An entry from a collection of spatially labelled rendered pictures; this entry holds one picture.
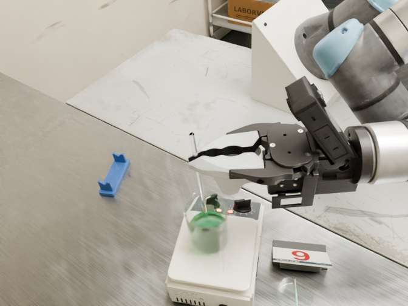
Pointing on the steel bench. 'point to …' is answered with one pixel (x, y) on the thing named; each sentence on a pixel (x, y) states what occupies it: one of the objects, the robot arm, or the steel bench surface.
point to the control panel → (246, 212)
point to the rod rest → (114, 175)
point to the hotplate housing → (192, 292)
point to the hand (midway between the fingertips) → (197, 156)
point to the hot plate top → (237, 224)
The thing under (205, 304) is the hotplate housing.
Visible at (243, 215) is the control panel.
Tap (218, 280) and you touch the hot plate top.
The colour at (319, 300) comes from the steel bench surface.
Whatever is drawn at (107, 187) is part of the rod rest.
